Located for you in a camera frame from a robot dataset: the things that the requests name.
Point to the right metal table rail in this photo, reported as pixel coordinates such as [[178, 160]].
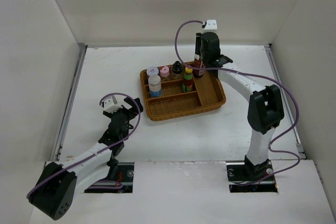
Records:
[[290, 115]]

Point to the brown wicker divided basket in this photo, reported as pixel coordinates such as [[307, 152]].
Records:
[[207, 95]]

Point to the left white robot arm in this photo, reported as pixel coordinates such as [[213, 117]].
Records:
[[61, 182]]

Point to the left metal table rail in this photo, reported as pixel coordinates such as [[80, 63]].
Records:
[[59, 140]]

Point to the metal table rail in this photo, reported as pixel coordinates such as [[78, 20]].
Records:
[[290, 115], [59, 140]]

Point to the tall dark vinegar bottle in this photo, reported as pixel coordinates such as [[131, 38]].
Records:
[[198, 66]]

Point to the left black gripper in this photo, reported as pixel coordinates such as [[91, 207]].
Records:
[[131, 114]]

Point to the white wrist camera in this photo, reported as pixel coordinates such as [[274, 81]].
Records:
[[109, 104], [210, 24]]

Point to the sauce jar white lid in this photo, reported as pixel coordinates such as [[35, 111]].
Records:
[[152, 71]]

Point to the red sauce bottle green label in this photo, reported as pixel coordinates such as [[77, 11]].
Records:
[[187, 82]]

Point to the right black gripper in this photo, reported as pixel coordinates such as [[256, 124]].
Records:
[[198, 43]]

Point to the black lid pepper shaker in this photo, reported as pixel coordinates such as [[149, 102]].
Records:
[[176, 71]]

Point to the pink lid spice shaker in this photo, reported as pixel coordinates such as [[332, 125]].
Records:
[[164, 72]]

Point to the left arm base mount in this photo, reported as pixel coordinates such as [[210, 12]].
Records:
[[119, 180]]

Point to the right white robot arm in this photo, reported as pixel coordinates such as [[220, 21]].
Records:
[[265, 108]]

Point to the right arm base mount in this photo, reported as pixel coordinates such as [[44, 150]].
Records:
[[244, 177]]

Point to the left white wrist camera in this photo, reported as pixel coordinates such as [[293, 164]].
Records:
[[109, 104]]

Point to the sago jar blue label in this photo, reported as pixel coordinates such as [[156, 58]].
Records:
[[155, 86]]

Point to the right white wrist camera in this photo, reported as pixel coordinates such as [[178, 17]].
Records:
[[210, 24]]

